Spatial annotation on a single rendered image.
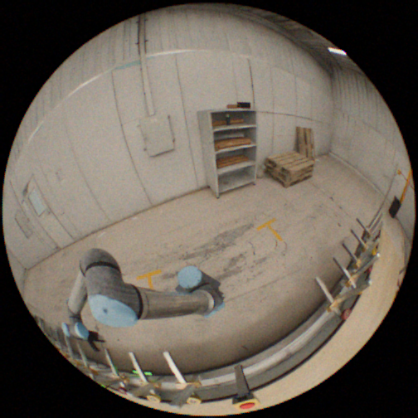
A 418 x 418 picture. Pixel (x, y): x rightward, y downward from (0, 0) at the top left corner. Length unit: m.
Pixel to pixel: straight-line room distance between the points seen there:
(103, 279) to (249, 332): 1.51
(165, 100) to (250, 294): 2.82
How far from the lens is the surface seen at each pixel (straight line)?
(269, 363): 1.14
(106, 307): 0.32
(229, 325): 1.63
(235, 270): 1.74
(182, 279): 0.83
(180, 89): 2.40
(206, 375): 1.04
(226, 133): 2.66
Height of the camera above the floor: 1.63
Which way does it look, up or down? 43 degrees down
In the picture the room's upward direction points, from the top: 9 degrees counter-clockwise
